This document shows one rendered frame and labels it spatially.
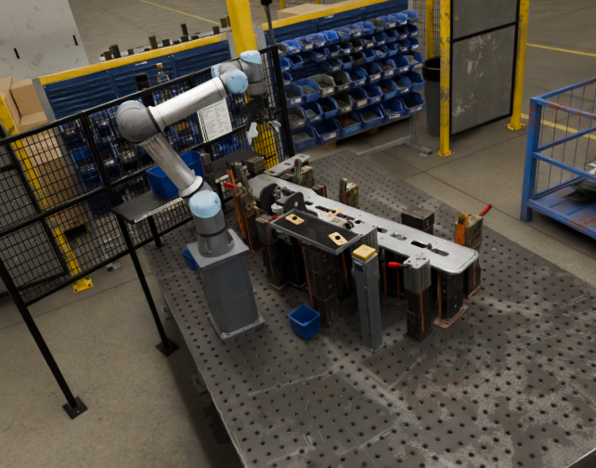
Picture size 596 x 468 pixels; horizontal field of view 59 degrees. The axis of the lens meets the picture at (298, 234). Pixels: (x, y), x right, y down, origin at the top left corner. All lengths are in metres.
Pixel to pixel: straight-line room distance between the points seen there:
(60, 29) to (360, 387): 7.44
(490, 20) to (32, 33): 6.07
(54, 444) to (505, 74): 4.83
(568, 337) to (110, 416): 2.35
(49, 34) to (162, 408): 6.49
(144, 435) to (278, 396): 1.19
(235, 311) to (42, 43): 6.89
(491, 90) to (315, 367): 4.05
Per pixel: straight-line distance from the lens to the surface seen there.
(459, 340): 2.23
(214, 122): 3.20
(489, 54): 5.53
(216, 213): 2.08
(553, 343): 2.27
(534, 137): 4.02
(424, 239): 2.25
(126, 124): 1.97
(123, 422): 3.22
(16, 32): 8.70
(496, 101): 5.75
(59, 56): 8.74
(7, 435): 3.52
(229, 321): 2.31
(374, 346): 2.16
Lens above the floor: 2.22
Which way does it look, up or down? 31 degrees down
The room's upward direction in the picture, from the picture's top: 10 degrees counter-clockwise
